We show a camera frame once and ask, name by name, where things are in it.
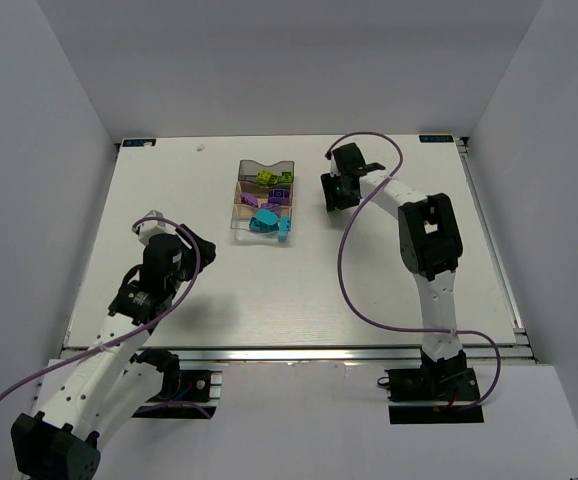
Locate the grey transparent container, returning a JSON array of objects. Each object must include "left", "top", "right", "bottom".
[{"left": 237, "top": 159, "right": 295, "bottom": 183}]

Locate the cyan lego brick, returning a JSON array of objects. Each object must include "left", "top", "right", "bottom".
[{"left": 277, "top": 216, "right": 291, "bottom": 243}]

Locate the corner label sticker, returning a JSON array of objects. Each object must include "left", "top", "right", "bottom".
[
  {"left": 121, "top": 138, "right": 156, "bottom": 148},
  {"left": 418, "top": 134, "right": 454, "bottom": 143}
]

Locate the small cyan square lego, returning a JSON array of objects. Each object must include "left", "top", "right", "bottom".
[{"left": 249, "top": 217, "right": 262, "bottom": 233}]

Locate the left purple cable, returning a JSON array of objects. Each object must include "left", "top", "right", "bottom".
[{"left": 0, "top": 215, "right": 203, "bottom": 479}]

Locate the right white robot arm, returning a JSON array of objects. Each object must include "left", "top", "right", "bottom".
[{"left": 321, "top": 143, "right": 463, "bottom": 363}]

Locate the purple cable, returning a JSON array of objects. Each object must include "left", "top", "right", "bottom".
[
  {"left": 326, "top": 131, "right": 503, "bottom": 409},
  {"left": 0, "top": 215, "right": 203, "bottom": 479}
]

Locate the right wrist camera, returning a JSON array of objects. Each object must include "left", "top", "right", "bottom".
[{"left": 325, "top": 149, "right": 340, "bottom": 177}]

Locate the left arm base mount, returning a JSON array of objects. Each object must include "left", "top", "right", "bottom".
[{"left": 130, "top": 348, "right": 223, "bottom": 420}]

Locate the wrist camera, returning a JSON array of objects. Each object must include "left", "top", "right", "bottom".
[
  {"left": 325, "top": 149, "right": 340, "bottom": 177},
  {"left": 132, "top": 210, "right": 173, "bottom": 247}
]

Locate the clear transparent container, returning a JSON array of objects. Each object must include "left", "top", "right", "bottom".
[{"left": 230, "top": 217, "right": 291, "bottom": 246}]

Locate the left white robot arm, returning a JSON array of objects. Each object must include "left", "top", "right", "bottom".
[{"left": 11, "top": 220, "right": 216, "bottom": 479}]

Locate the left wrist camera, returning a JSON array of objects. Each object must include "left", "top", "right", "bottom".
[{"left": 132, "top": 210, "right": 173, "bottom": 247}]

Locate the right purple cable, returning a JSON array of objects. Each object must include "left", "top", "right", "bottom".
[{"left": 326, "top": 131, "right": 503, "bottom": 409}]

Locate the left corner label sticker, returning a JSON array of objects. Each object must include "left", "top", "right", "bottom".
[{"left": 121, "top": 138, "right": 156, "bottom": 148}]

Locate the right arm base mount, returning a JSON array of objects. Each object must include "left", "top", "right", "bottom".
[{"left": 376, "top": 352, "right": 484, "bottom": 425}]

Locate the right corner label sticker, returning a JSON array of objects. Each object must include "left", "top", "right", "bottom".
[{"left": 418, "top": 134, "right": 454, "bottom": 143}]

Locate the purple square lego brick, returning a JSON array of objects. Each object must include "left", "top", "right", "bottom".
[{"left": 268, "top": 188, "right": 291, "bottom": 205}]

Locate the long green lego brick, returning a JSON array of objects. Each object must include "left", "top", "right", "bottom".
[{"left": 255, "top": 170, "right": 278, "bottom": 187}]

